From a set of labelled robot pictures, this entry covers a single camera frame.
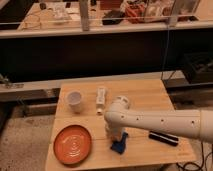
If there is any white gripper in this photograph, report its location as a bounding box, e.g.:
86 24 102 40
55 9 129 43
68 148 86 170
105 124 128 154

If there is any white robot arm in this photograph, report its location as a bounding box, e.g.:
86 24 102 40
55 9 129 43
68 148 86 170
104 96 213 154

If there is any wooden table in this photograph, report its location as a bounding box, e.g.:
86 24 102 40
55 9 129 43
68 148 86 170
45 79 196 171

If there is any orange plate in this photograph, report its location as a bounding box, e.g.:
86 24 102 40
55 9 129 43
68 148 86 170
53 125 92 165

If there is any black rectangular eraser block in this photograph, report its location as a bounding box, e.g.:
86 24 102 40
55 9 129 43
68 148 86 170
149 131 179 146

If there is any white cup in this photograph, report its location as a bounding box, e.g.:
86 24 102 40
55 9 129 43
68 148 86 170
66 91 83 113

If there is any black box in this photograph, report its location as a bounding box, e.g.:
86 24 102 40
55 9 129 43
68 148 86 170
181 52 213 84

